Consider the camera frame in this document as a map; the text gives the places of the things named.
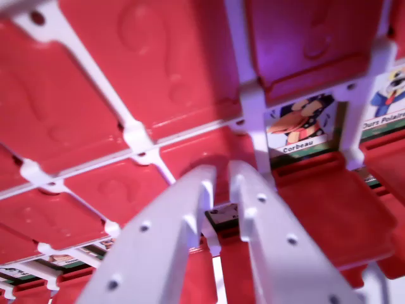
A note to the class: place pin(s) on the red board flap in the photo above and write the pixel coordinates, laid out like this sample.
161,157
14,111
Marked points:
329,215
186,149
117,190
303,41
47,218
152,63
47,111
387,161

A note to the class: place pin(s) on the red and white game board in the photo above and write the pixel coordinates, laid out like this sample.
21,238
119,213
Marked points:
95,133

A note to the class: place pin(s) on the Corbeau picture card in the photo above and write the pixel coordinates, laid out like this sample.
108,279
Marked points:
300,123

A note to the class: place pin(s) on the Ours Polaire picture card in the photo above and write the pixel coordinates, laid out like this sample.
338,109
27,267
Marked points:
387,104

